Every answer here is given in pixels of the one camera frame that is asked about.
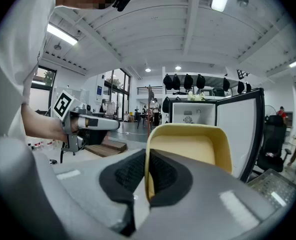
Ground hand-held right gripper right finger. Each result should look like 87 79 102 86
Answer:
135 148 278 240

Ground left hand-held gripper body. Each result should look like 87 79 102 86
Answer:
52 90 111 157

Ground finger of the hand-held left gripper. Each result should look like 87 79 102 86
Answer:
78 113 121 131

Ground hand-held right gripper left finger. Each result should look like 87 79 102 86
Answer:
0 136 147 240

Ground yellow plastic container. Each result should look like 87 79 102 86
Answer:
144 123 233 201

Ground white mini fridge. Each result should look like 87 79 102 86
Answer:
169 87 265 184

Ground person's left forearm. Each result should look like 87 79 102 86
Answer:
21 103 69 143

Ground person's left hand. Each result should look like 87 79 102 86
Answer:
70 117 80 135

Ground wooden step platform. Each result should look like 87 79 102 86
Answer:
83 138 128 158

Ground black framed window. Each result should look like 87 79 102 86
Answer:
30 65 57 114

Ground glass entrance doors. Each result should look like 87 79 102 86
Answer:
103 68 132 123

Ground group of clear bottles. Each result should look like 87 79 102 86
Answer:
27 137 56 152

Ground red coat stand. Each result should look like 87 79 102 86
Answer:
144 84 155 143

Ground person's white shirt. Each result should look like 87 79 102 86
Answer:
0 0 71 142

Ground metal mesh tray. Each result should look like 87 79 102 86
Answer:
247 168 296 210

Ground black office chair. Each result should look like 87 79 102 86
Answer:
252 114 292 174

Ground row of black bags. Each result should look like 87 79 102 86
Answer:
162 73 252 114

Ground white cloth bundle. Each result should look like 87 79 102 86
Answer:
187 90 206 102

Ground black standing fan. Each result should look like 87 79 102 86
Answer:
264 104 277 123

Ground white storage rack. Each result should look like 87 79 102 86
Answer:
161 66 238 125

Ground black head-worn camera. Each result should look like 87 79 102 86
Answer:
112 0 133 13

